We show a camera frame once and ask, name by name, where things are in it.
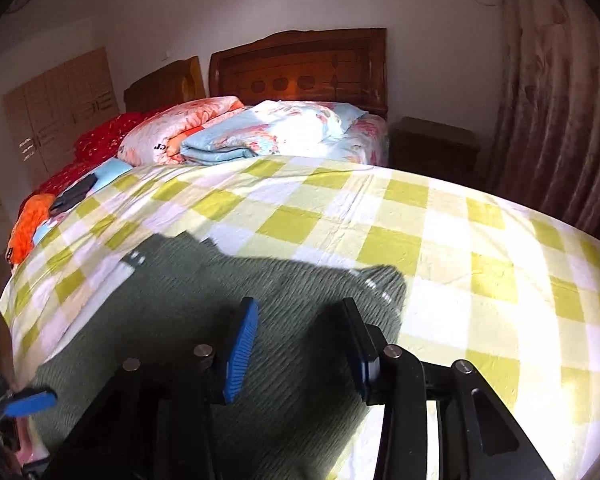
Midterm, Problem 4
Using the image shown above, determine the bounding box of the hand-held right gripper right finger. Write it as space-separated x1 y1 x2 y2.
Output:
342 298 556 480

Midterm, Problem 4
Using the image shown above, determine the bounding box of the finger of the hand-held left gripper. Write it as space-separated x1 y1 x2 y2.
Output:
4 389 59 419

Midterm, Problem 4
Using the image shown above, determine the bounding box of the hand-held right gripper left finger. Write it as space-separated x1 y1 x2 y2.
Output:
45 298 259 480

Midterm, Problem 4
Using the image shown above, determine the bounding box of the green and white knit sweater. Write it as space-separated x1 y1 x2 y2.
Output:
32 232 408 480

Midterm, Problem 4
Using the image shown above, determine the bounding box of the yellow checked bed sheet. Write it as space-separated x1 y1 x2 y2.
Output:
0 152 600 480

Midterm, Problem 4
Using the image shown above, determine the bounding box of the orange garment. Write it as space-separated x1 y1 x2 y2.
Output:
9 192 57 267

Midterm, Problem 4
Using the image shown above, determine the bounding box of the black flat device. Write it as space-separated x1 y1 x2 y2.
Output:
49 174 99 217

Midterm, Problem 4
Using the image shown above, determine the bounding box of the light blue cloth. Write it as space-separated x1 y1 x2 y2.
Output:
32 157 133 243

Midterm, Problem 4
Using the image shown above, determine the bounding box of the light blue floral folded quilt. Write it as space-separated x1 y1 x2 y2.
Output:
180 100 368 166

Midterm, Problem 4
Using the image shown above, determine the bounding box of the pink floral folded quilt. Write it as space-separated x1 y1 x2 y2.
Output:
117 96 246 166

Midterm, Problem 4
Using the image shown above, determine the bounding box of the dark wooden nightstand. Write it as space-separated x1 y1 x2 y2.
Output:
390 116 481 181

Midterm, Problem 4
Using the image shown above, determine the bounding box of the red patterned blanket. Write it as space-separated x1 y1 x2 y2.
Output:
30 109 166 201

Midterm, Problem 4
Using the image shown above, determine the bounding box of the small wooden headboard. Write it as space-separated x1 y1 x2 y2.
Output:
124 56 207 113

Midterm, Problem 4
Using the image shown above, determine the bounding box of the large carved wooden headboard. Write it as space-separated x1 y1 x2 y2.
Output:
209 27 388 121

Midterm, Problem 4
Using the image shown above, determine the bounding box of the light wooden wardrobe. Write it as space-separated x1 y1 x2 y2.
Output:
2 47 121 186

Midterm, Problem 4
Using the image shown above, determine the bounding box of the pink floral curtain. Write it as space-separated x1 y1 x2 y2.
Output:
485 0 600 246

